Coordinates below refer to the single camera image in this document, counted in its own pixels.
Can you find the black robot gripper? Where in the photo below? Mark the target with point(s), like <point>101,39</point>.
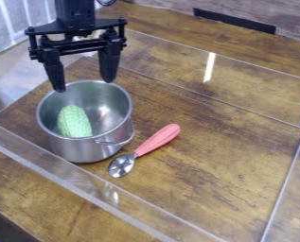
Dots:
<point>78,32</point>

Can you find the silver metal pot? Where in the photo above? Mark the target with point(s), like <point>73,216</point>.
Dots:
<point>106,104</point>

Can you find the green bitter gourd toy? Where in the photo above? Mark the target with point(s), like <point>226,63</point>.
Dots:
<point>73,122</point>

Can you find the red-handled metal spoon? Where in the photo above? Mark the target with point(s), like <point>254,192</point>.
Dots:
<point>122,164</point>

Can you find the black wall strip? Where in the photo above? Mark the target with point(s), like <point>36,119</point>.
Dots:
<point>234,21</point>

